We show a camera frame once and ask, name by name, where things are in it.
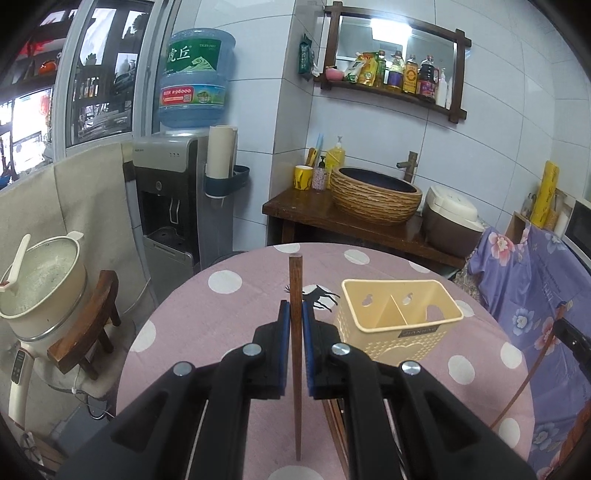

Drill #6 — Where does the reddish brown chopstick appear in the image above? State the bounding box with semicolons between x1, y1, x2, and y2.
490;301;574;430

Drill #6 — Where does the brown wooden chopstick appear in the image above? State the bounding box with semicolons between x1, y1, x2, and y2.
290;254;303;461

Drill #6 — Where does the purple floral cloth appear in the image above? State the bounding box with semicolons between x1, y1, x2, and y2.
468;225;590;479

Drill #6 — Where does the beige plastic utensil holder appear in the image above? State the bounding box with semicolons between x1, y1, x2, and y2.
335;279;464;366

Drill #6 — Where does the white microwave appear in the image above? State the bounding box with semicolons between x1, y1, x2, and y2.
562;199;591;268

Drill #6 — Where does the pink polka dot tablecloth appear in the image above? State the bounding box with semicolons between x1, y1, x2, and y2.
115;242;536;480

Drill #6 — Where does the yellow roll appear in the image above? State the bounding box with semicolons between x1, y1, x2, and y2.
530;161;560;228

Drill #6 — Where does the brown white rice cooker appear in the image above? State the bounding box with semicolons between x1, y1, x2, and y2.
422;186;485;259

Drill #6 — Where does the grey water dispenser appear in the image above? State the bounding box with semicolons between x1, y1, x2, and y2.
132;132;233;303

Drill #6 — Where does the cream electric cooking pot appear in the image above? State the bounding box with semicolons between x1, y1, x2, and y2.
1;231;88;429

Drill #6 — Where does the woven basin sink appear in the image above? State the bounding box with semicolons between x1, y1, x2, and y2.
331;167;423;226

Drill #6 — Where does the bronze faucet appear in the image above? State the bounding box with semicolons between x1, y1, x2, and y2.
396;151;418;183

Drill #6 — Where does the pink patterned soap dispenser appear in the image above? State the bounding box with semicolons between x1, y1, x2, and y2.
311;156;328;191

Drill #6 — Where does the yellow cup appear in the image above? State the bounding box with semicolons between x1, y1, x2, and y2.
294;165;314;191

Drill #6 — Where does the yellow soap bottle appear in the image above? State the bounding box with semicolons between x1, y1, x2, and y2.
325;136;346;189

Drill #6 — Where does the blue water jug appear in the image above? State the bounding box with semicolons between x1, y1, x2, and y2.
158;28;235;130

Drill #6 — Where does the wooden framed wall shelf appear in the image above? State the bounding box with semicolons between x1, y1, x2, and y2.
318;1;472;124

